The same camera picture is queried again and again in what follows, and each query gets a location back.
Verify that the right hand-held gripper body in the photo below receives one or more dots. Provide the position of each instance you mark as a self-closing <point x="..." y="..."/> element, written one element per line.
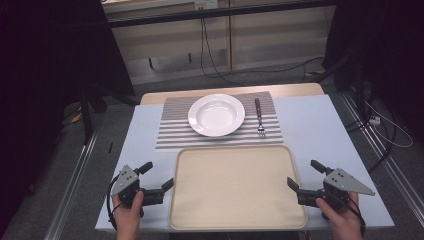
<point x="343" y="181"/>

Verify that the black stand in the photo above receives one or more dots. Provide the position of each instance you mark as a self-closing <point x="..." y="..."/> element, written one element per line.
<point x="88" y="110"/>

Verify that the light wooden cabinet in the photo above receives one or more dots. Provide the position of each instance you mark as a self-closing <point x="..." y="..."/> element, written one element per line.
<point x="266" y="40"/>

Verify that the person's left hand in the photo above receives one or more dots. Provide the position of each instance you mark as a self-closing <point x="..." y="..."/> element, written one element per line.
<point x="128" y="220"/>

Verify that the person's right hand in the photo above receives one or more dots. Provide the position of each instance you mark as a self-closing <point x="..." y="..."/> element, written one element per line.
<point x="346" y="223"/>

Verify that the white wall socket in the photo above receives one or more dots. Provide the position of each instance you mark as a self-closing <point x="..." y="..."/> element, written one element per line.
<point x="206" y="4"/>

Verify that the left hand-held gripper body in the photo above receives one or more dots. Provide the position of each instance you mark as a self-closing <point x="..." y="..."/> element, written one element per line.
<point x="128" y="180"/>

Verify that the grey striped placemat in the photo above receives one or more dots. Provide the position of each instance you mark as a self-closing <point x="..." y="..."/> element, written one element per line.
<point x="173" y="133"/>

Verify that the white power strip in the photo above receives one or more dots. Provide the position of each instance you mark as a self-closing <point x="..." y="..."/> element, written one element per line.
<point x="375" y="120"/>

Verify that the white deep plate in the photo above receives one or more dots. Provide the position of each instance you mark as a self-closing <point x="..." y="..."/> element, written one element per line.
<point x="216" y="115"/>

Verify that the beige plastic tray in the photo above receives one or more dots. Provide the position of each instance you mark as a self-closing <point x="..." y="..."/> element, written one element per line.
<point x="233" y="186"/>

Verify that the black curtain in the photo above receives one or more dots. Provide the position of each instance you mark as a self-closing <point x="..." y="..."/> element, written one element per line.
<point x="383" y="43"/>
<point x="43" y="83"/>

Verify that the pale blue table board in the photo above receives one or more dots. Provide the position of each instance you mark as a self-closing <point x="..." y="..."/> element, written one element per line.
<point x="306" y="133"/>

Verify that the aluminium floor rail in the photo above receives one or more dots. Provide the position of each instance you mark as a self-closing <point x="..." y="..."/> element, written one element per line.
<point x="383" y="156"/>
<point x="71" y="186"/>

